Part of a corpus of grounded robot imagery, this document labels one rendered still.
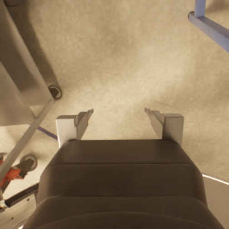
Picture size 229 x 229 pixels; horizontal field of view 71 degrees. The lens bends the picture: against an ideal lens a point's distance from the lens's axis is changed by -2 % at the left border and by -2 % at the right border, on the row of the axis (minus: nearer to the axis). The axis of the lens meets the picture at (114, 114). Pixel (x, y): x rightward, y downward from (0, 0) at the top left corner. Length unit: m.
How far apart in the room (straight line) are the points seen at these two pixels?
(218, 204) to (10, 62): 1.01
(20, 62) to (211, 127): 1.18
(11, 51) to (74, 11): 0.35
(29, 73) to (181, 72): 0.78
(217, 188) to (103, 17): 0.80
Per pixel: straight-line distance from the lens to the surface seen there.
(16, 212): 0.74
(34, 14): 0.97
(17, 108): 0.87
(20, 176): 1.59
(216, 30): 0.56
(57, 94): 1.03
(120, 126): 1.16
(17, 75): 0.99
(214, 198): 0.60
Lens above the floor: 0.84
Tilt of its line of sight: 50 degrees down
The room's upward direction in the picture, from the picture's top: 169 degrees counter-clockwise
